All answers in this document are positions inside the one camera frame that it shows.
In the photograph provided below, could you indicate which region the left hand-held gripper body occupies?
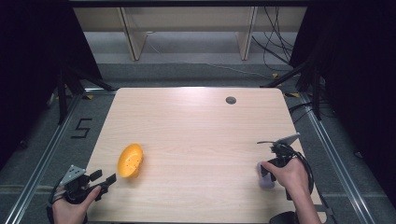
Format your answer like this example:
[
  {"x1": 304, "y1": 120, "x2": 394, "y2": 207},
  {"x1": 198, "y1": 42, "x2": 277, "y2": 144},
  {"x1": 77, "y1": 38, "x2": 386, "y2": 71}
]
[{"x1": 58, "y1": 164, "x2": 103, "y2": 205}]

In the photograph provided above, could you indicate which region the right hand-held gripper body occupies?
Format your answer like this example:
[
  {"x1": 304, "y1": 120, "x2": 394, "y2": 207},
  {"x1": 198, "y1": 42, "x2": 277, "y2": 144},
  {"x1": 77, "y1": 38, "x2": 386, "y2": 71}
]
[{"x1": 257, "y1": 133, "x2": 302, "y2": 171}]

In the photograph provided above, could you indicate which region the pale purple soft object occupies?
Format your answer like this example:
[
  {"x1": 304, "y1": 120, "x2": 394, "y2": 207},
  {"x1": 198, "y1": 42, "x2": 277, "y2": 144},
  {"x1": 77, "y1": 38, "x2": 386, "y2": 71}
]
[{"x1": 256, "y1": 161, "x2": 276, "y2": 190}]

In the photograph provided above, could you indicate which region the orange plastic perforated bowl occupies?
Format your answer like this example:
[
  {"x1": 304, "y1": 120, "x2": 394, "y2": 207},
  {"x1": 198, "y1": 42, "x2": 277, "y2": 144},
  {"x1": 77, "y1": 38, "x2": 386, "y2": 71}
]
[{"x1": 117, "y1": 143, "x2": 145, "y2": 179}]

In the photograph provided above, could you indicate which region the person's right hand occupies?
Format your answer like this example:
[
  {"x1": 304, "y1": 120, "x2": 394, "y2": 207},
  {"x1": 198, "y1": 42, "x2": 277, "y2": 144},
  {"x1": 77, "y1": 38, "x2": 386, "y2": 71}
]
[{"x1": 261, "y1": 158, "x2": 311, "y2": 200}]

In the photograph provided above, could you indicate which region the person's left hand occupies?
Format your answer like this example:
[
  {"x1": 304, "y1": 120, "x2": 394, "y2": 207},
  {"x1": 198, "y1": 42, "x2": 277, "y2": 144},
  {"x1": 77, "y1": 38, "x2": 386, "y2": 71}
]
[{"x1": 50, "y1": 185, "x2": 103, "y2": 224}]

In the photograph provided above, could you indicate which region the black rounded seat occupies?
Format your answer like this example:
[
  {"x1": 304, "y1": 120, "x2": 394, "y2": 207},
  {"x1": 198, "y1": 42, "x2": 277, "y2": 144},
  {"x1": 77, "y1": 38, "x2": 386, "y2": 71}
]
[{"x1": 268, "y1": 210, "x2": 301, "y2": 224}]

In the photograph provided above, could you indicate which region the black metal stand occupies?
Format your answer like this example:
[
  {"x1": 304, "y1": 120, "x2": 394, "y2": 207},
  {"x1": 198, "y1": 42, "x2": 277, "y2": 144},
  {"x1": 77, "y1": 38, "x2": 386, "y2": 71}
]
[
  {"x1": 260, "y1": 58, "x2": 325, "y2": 121},
  {"x1": 55, "y1": 63, "x2": 117, "y2": 126}
]

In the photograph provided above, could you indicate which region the black curtain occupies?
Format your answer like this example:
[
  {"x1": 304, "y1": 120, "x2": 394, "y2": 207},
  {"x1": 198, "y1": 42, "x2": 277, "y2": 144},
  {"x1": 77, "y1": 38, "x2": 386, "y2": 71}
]
[
  {"x1": 289, "y1": 0, "x2": 396, "y2": 208},
  {"x1": 0, "y1": 0, "x2": 103, "y2": 169}
]

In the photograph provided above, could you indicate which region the light wooden shelf unit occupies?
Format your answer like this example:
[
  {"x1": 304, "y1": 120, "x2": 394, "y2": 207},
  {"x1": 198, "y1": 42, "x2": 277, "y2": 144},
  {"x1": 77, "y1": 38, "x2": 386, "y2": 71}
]
[{"x1": 73, "y1": 7, "x2": 308, "y2": 62}]

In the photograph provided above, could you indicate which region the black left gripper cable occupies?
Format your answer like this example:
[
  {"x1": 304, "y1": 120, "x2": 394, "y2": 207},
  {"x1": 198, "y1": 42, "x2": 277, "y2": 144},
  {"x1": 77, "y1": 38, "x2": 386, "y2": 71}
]
[{"x1": 46, "y1": 183, "x2": 68, "y2": 224}]

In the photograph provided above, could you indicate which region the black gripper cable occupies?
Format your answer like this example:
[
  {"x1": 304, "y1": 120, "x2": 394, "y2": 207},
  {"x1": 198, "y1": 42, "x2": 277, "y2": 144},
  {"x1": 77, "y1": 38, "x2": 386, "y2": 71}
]
[
  {"x1": 46, "y1": 183, "x2": 68, "y2": 224},
  {"x1": 286, "y1": 148, "x2": 315, "y2": 196}
]

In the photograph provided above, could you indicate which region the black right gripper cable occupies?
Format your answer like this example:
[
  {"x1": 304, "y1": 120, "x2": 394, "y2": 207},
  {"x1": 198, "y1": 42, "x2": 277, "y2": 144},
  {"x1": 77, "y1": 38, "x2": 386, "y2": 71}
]
[{"x1": 286, "y1": 148, "x2": 315, "y2": 196}]

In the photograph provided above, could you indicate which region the aluminium floor rail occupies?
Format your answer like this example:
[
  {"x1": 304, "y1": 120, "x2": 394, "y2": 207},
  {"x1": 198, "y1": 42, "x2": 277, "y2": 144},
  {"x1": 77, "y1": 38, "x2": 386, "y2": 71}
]
[
  {"x1": 299, "y1": 92, "x2": 378, "y2": 224},
  {"x1": 3, "y1": 89, "x2": 118, "y2": 224}
]

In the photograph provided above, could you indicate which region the black floor cable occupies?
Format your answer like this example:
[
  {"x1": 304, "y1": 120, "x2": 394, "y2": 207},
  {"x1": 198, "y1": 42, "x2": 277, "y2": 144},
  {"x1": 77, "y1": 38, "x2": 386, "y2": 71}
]
[{"x1": 288, "y1": 101, "x2": 337, "y2": 125}]

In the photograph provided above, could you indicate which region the bundle of black cables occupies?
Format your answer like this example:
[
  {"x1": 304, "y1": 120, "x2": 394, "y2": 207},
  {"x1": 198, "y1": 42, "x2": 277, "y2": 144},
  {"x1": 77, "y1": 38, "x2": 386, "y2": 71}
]
[{"x1": 250, "y1": 7, "x2": 296, "y2": 73}]

